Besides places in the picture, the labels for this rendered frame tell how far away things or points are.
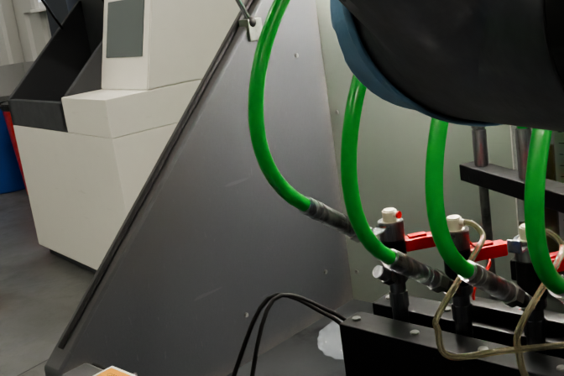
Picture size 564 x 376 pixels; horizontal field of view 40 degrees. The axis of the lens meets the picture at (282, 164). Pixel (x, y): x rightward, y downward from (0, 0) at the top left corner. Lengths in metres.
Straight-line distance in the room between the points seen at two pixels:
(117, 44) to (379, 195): 2.86
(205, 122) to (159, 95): 2.65
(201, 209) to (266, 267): 0.16
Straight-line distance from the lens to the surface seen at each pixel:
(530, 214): 0.59
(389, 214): 0.84
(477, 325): 0.86
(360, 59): 0.26
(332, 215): 0.76
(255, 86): 0.69
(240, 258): 1.12
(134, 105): 3.65
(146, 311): 1.03
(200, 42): 3.83
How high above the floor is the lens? 1.35
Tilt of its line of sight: 13 degrees down
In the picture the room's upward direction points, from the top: 8 degrees counter-clockwise
